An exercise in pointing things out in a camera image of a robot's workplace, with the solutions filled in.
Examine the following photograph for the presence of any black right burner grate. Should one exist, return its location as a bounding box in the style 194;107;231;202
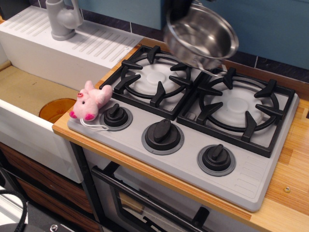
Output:
177;68;298;158

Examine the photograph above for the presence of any black stove knob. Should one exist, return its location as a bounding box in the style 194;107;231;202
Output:
141;119;184;156
99;103;133;131
197;144;236;177

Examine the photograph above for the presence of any oven door with black handle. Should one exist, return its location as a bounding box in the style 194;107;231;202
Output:
91;162;246;232

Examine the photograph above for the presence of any black left burner grate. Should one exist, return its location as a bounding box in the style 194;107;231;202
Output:
100;45;206;120

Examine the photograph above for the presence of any orange plastic bowl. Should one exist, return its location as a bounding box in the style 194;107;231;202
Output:
39;98;76;123

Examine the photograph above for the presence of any grey toy stove top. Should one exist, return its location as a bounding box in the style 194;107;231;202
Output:
68;45;299;211

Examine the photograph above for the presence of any wooden drawer cabinet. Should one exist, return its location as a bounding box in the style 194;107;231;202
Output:
0;144;102;232

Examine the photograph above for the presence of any pink stuffed pig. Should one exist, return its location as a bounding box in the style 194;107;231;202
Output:
69;80;113;131

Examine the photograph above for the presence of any black middle stove knob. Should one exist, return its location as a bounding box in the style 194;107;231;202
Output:
141;119;184;156

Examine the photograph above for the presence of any stainless steel pan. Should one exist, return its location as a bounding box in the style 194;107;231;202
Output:
163;0;239;75

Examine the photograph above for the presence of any black right stove knob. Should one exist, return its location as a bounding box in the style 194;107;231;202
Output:
197;144;236;177

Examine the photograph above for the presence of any grey toy faucet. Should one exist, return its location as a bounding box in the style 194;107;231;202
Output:
45;0;83;41

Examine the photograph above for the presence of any white toy sink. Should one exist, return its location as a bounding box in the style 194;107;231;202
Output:
0;6;142;183

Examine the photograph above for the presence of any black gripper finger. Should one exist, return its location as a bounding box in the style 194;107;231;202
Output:
172;0;193;17
167;0;178;10

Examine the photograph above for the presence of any black left stove knob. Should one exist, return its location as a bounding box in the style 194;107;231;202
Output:
99;103;133;131

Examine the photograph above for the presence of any black burner grate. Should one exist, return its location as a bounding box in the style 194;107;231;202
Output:
100;45;206;120
177;68;298;158

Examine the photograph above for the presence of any black braided cable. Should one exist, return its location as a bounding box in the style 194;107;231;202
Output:
0;189;29;232

